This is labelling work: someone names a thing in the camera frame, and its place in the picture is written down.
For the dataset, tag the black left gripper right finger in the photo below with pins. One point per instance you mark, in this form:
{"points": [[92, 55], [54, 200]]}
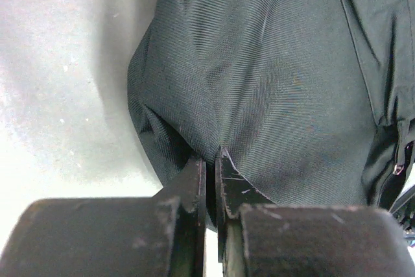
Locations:
{"points": [[259, 238]]}

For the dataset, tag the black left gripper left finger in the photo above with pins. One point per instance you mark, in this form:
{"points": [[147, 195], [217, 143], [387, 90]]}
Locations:
{"points": [[163, 235]]}

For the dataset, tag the black student backpack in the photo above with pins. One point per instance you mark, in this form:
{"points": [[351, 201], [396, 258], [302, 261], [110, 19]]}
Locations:
{"points": [[312, 99]]}

